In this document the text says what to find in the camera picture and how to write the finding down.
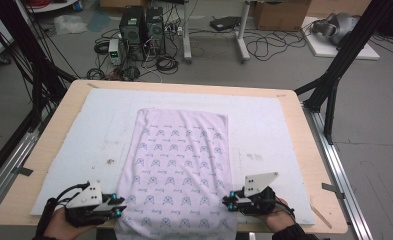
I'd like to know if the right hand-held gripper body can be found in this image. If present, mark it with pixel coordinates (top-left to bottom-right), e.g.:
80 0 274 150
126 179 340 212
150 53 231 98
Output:
233 171 280 217

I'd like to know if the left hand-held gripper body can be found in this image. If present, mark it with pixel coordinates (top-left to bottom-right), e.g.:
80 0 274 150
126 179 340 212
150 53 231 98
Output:
64 180 119 228

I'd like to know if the lilac printed towel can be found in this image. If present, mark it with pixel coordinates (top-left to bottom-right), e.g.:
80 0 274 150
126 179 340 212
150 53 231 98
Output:
114 107 239 240

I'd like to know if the person's right hand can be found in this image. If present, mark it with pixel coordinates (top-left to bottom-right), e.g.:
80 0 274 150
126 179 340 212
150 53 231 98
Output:
259 197 298 233

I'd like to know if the person's left hand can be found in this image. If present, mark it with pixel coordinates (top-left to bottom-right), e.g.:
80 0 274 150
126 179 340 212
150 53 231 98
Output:
43 207 98 240

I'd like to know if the thin wooden stick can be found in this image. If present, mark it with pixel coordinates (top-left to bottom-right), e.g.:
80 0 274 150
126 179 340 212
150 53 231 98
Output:
309 203 334 230

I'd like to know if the wooden table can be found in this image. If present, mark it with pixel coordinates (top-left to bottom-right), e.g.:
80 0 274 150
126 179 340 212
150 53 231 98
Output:
0 79 349 235

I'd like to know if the white grid mat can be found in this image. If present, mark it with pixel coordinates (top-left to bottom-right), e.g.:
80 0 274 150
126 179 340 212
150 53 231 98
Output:
30 87 317 226

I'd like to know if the black tape piece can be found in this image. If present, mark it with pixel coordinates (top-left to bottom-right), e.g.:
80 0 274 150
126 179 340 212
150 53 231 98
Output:
321 181 347 200
11 166 35 178

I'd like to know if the white power supply unit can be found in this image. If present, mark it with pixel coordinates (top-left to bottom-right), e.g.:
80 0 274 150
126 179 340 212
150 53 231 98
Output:
107 37 123 66

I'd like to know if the white desk leg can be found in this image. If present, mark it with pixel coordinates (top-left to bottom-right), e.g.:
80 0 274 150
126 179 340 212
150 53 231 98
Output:
181 0 194 65
234 0 252 64

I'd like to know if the white floor board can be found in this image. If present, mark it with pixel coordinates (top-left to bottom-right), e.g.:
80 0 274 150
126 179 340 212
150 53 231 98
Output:
300 15 382 61

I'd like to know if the wide black computer tower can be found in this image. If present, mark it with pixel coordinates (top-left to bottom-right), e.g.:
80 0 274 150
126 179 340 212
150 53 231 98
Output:
118 5 147 62

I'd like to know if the black flat device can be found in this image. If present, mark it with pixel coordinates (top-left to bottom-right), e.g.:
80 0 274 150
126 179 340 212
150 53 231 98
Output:
209 15 242 32

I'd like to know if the narrow black computer tower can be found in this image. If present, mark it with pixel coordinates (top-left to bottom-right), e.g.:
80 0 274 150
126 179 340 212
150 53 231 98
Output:
145 6 167 56

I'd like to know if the teal floor sheet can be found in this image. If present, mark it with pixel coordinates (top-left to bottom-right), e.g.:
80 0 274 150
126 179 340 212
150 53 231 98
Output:
86 10 113 33

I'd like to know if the clear plastic bag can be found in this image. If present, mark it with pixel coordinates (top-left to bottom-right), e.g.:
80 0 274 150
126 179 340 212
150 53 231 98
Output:
53 14 89 37

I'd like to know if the large cardboard box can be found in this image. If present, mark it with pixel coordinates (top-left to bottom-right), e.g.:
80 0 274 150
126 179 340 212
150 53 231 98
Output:
251 0 314 32

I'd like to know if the grey headset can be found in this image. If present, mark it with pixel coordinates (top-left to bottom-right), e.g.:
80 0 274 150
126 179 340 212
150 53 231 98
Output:
311 12 361 47

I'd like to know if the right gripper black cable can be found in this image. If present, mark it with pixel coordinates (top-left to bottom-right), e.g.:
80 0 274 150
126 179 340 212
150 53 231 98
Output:
273 197 298 224

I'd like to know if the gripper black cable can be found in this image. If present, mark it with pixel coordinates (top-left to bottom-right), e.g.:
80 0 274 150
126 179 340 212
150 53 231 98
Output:
35 182 92 238
273 197 298 224

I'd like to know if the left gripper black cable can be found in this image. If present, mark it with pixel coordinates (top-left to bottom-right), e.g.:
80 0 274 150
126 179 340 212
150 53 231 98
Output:
35 182 92 238

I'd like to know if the aluminium rail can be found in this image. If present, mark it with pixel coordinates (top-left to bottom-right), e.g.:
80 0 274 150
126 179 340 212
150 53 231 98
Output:
302 102 374 240
0 108 52 219

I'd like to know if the coiled black cable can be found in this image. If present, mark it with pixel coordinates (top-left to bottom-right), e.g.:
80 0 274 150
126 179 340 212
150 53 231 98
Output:
155 54 181 76

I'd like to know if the black metal frame stand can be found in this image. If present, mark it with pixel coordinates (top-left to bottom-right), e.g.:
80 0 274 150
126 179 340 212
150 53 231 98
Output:
293 0 393 146
0 0 79 189

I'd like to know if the long black floor cable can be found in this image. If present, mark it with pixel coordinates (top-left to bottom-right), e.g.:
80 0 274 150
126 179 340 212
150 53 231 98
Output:
245 28 317 62

